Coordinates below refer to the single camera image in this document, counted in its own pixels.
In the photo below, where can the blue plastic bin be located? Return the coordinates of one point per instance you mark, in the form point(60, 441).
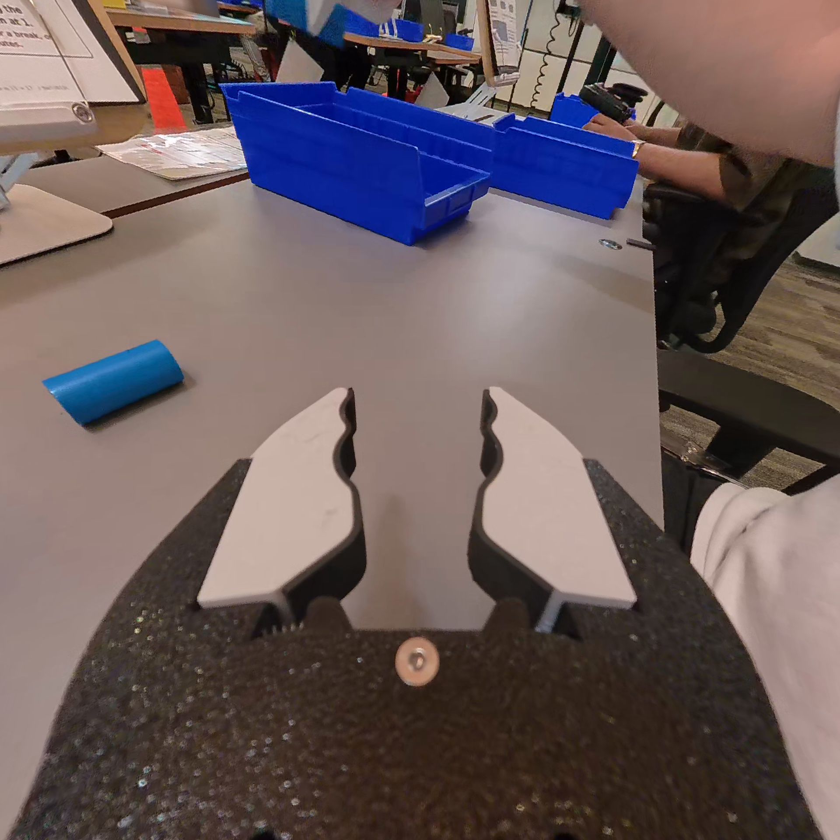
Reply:
point(571, 110)
point(328, 151)
point(564, 170)

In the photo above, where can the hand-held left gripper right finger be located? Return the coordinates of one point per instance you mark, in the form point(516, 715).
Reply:
point(551, 518)

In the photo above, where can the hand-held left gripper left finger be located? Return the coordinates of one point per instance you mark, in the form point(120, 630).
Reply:
point(289, 512)

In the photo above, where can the black hand-held device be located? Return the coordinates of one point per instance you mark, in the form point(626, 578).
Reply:
point(610, 102)

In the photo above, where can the person's white shirt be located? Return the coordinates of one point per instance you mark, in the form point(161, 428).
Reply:
point(774, 623)

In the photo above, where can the instruction sheet board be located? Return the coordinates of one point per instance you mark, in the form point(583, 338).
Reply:
point(59, 52)
point(499, 39)

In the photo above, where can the wood-edged desk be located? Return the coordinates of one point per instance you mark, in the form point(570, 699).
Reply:
point(407, 44)
point(184, 23)

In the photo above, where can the person's right forearm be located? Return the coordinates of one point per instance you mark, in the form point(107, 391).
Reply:
point(722, 65)

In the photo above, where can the black mesh office chair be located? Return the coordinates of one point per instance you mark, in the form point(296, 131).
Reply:
point(709, 282)

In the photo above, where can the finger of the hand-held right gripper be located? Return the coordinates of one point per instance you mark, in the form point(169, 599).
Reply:
point(325, 18)

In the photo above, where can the white hanging card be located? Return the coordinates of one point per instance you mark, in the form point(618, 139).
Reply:
point(433, 90)
point(298, 62)

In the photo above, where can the clear plastic sheet sleeve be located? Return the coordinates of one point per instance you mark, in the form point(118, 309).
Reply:
point(177, 152)

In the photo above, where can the white board stand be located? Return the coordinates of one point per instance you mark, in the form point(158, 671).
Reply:
point(476, 105)
point(46, 223)

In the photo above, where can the orange traffic cone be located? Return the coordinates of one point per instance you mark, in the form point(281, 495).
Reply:
point(163, 98)

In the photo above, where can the wristwatch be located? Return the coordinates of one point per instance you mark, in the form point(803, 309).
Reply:
point(638, 149)

